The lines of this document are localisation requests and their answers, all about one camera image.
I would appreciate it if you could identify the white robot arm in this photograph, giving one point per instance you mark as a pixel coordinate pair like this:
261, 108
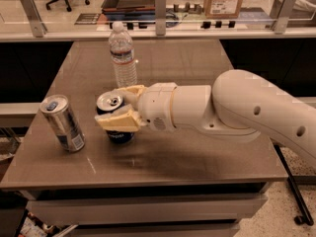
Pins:
238, 106

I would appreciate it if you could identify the blue pepsi can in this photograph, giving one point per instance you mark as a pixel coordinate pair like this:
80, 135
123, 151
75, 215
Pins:
107, 103

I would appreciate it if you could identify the right metal railing post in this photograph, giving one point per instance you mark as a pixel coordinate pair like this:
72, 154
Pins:
280, 14

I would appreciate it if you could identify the brown cardboard box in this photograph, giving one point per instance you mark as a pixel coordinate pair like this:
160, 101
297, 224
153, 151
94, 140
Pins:
222, 9

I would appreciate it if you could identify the lower grey drawer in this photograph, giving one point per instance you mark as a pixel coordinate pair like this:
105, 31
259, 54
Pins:
189, 230

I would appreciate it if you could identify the clear plastic water bottle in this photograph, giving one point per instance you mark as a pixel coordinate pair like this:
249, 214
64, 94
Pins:
122, 55

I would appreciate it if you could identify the upper grey drawer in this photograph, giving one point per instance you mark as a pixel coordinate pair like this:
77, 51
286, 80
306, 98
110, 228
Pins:
122, 210

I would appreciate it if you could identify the left metal railing post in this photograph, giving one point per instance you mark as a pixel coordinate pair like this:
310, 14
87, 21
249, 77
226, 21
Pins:
37, 26

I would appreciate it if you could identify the metal railing post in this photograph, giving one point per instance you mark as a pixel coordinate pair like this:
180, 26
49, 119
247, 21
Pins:
280, 14
37, 26
160, 17

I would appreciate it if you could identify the middle metal railing post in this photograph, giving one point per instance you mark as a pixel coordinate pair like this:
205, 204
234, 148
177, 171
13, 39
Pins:
160, 17

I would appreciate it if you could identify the silver redbull can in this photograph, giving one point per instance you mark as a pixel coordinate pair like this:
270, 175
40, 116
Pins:
57, 110

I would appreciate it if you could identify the grey drawer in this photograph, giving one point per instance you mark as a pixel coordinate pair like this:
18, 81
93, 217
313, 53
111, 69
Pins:
189, 230
122, 210

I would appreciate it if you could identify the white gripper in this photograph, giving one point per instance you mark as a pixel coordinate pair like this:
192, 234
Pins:
155, 105

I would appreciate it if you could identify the black floor bar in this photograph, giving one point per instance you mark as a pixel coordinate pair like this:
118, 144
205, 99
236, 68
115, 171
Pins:
294, 181

